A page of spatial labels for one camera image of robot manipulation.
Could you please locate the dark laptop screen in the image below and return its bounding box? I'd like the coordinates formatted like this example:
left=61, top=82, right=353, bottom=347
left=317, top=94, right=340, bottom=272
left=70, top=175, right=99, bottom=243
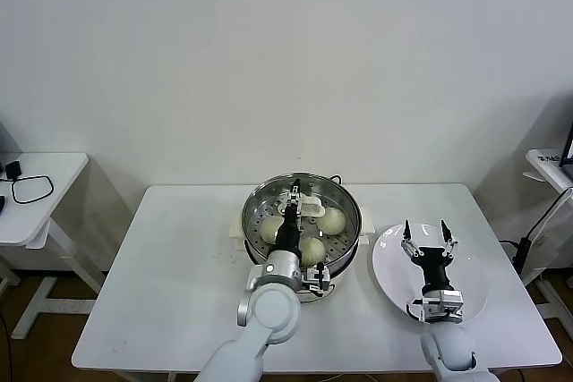
left=561, top=124, right=573, bottom=166

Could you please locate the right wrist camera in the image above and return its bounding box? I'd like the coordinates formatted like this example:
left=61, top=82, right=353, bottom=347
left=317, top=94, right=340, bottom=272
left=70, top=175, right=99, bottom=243
left=406, top=288, right=465, bottom=325

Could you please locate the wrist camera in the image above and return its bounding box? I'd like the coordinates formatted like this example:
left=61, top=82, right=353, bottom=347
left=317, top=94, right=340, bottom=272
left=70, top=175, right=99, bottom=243
left=300, top=264, right=333, bottom=297
left=406, top=288, right=465, bottom=325

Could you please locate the black power adapter with cable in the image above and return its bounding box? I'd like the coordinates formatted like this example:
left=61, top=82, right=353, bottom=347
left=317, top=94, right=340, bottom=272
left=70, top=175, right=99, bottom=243
left=499, top=187, right=573, bottom=276

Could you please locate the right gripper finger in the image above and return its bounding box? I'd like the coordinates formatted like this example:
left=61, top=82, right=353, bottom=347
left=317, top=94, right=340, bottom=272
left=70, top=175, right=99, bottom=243
left=440, top=219, right=460, bottom=261
left=400, top=219, right=424, bottom=261

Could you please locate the white round plate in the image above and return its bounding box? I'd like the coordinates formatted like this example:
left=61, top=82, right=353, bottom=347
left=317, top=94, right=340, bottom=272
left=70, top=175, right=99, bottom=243
left=372, top=221, right=489, bottom=325

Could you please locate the steel perforated steamer basket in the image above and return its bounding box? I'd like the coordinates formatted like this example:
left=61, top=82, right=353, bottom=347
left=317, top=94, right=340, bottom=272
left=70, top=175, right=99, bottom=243
left=242, top=171, right=363, bottom=276

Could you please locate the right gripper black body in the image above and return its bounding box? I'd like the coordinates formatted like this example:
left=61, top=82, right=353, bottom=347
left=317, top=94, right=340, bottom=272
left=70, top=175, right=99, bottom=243
left=412, top=247, right=454, bottom=294

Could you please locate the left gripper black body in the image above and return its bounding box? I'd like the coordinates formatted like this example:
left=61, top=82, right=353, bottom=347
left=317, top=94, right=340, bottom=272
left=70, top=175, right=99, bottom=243
left=273, top=216, right=305, bottom=255

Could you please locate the black cable loop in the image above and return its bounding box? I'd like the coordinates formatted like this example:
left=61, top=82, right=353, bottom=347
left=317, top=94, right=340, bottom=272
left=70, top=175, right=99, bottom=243
left=12, top=174, right=56, bottom=204

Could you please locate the white steamed baozi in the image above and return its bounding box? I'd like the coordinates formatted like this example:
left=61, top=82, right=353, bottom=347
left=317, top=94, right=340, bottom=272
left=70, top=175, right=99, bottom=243
left=299, top=237, right=326, bottom=267
left=317, top=208, right=346, bottom=236
left=259, top=216, right=286, bottom=247

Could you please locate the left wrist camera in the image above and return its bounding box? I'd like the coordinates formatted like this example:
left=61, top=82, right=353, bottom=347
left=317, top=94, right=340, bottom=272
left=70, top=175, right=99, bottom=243
left=300, top=264, right=333, bottom=297

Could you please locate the glass lid with white handle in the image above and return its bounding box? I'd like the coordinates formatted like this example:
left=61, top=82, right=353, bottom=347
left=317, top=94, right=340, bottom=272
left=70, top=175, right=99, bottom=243
left=244, top=173, right=362, bottom=269

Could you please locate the white electric cooker base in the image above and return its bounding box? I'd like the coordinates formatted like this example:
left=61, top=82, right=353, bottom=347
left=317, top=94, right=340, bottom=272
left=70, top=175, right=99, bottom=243
left=228, top=205, right=376, bottom=307

